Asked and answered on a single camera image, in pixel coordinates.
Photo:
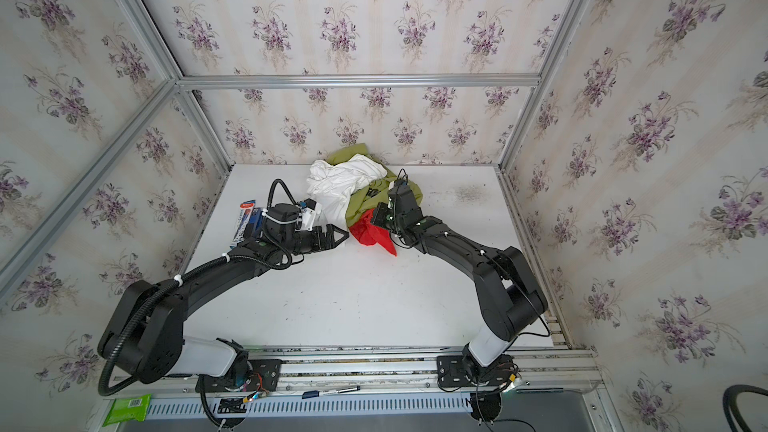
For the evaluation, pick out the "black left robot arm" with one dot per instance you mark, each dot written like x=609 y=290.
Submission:
x=145 y=341

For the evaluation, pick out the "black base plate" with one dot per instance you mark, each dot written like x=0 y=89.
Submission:
x=256 y=376
x=458 y=371

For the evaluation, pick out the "white cloth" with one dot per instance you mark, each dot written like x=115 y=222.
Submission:
x=332 y=186

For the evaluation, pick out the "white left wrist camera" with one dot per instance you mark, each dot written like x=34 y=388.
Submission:
x=310 y=214

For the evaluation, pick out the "blue silver pen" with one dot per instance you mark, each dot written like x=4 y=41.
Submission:
x=320 y=393

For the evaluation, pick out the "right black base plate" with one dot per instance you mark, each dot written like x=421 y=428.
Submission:
x=458 y=371

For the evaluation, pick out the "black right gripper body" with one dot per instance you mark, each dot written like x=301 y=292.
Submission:
x=391 y=216

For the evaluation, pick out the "olive green cloth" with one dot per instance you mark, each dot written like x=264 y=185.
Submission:
x=369 y=196

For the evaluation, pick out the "black chair edge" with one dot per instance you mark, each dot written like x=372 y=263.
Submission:
x=745 y=408

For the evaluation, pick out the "aluminium rail frame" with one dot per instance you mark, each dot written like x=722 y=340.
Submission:
x=380 y=370

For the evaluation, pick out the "white slotted cable duct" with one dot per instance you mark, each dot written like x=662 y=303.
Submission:
x=350 y=405

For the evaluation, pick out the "green wet wipes pack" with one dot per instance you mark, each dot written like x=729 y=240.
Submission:
x=128 y=409

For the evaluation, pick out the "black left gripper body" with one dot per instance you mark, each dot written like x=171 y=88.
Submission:
x=323 y=237

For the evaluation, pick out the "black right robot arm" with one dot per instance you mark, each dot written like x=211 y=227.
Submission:
x=509 y=295

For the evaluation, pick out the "red blue packaged tool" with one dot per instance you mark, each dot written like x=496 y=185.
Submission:
x=249 y=222

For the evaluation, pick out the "red cloth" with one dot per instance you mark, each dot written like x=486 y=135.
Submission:
x=367 y=234

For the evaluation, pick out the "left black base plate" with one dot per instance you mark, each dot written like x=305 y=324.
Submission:
x=256 y=376

